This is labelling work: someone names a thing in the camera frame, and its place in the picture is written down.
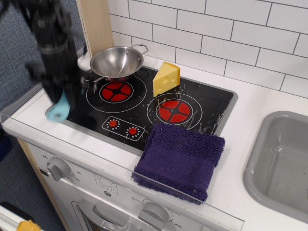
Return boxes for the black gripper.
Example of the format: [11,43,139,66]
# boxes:
[26,49,90,111]

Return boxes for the light blue dish brush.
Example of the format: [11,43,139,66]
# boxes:
[46,90,70,122]

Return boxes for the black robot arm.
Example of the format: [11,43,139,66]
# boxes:
[0,0,89,110]

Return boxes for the black toy stovetop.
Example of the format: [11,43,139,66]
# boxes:
[64,67,238,155]

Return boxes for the stainless steel bowl pot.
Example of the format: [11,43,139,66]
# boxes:
[83,44,149,83]

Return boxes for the left red stove button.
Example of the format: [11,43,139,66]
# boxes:
[108,120,117,128]

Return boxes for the red stove button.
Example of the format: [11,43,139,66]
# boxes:
[108,120,117,128]
[128,128,137,136]

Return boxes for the left grey oven knob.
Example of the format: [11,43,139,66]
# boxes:
[47,157,71,182]

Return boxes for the grey oven knob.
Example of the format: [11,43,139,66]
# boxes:
[138,202,169,231]
[47,157,71,182]

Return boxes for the right red stove button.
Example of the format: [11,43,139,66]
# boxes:
[128,128,137,136]

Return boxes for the yellow cheese wedge toy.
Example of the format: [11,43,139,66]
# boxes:
[153,62,180,97]

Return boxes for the white toy oven front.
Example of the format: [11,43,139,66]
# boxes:
[29,145,244,231]

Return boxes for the purple folded towel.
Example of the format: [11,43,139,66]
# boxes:
[132,123,225,204]

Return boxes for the yellow black object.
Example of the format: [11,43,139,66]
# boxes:
[16,220,41,231]

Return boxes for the right grey oven knob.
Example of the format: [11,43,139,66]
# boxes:
[138,202,169,231]

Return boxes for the grey sink basin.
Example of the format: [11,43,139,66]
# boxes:
[243,111,308,223]

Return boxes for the light wooden side post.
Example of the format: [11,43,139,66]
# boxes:
[77,0,114,57]

